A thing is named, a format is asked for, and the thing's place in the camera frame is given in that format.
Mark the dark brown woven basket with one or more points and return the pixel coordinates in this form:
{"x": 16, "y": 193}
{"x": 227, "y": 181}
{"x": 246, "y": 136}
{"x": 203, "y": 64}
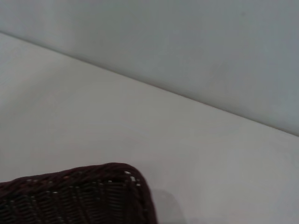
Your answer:
{"x": 70, "y": 200}

